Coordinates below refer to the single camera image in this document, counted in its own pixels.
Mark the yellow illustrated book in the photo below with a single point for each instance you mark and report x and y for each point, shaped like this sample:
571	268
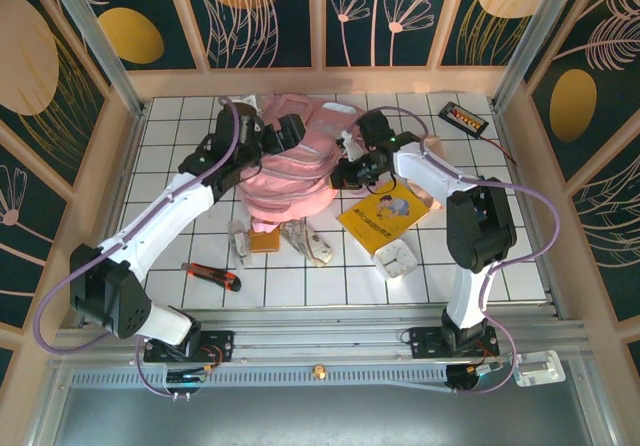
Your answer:
370	221

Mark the pink student backpack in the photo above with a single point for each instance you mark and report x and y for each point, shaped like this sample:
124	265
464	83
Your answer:
295	181

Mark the patterned fabric pencil case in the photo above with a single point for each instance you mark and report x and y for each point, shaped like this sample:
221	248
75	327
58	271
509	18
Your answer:
307	245

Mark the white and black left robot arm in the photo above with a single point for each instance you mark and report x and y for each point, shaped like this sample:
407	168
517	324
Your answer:
150	226

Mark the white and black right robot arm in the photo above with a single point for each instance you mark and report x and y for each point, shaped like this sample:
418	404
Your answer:
430	171

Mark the black charger with orange cells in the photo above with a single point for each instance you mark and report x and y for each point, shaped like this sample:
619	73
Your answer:
462	117

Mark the white square alarm clock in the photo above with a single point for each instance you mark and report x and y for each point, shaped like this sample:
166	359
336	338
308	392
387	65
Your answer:
396	260

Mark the orange black utility knife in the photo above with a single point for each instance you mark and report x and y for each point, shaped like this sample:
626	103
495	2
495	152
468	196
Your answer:
210	275

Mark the small brass knob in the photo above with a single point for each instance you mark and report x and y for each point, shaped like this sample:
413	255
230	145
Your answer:
318	372

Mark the grey metal sheet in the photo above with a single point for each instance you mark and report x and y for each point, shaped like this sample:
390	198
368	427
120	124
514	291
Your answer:
320	416

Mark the clear acrylic block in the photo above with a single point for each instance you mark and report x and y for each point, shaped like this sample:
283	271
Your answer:
540	368

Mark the aluminium frame post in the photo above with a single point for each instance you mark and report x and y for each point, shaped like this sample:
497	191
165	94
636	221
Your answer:
97	41
537	41

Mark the aluminium mounting rail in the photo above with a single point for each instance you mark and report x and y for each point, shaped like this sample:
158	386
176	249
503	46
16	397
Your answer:
320	336

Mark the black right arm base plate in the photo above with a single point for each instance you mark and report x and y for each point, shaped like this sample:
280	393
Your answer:
425	343

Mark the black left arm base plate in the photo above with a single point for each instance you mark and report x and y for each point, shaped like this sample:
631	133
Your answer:
222	343

